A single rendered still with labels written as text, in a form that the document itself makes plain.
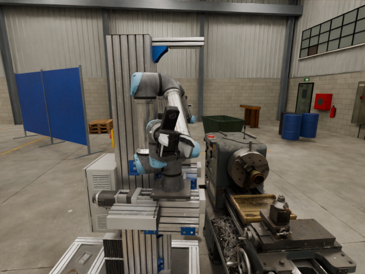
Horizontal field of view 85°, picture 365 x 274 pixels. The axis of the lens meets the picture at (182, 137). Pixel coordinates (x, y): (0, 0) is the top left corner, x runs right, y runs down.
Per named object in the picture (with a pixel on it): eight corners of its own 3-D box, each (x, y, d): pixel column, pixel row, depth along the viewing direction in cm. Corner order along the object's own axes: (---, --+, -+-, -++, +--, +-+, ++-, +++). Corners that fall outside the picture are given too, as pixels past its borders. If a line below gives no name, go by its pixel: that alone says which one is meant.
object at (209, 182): (201, 227, 259) (202, 164, 240) (237, 225, 263) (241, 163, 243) (211, 267, 201) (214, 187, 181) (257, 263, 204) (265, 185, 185)
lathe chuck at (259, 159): (227, 184, 175) (229, 149, 168) (262, 183, 177) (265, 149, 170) (230, 189, 166) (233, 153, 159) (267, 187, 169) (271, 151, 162)
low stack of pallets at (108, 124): (96, 128, 939) (95, 119, 929) (115, 128, 951) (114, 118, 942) (88, 134, 818) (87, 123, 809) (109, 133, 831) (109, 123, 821)
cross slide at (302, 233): (244, 228, 118) (245, 222, 117) (313, 225, 122) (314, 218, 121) (257, 250, 102) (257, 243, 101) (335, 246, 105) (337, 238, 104)
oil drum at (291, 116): (277, 136, 769) (280, 113, 750) (292, 136, 775) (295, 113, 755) (287, 140, 712) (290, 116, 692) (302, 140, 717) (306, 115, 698)
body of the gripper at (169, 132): (181, 159, 64) (171, 148, 75) (184, 132, 63) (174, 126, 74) (157, 157, 62) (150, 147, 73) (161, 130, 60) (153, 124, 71)
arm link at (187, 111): (183, 75, 151) (196, 117, 189) (170, 75, 156) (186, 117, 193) (178, 85, 145) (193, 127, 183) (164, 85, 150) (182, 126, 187)
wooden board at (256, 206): (230, 199, 161) (230, 195, 160) (273, 198, 164) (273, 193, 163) (244, 223, 132) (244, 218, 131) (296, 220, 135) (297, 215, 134)
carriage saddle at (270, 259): (241, 235, 121) (242, 226, 120) (314, 231, 125) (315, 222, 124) (265, 280, 92) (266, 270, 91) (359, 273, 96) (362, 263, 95)
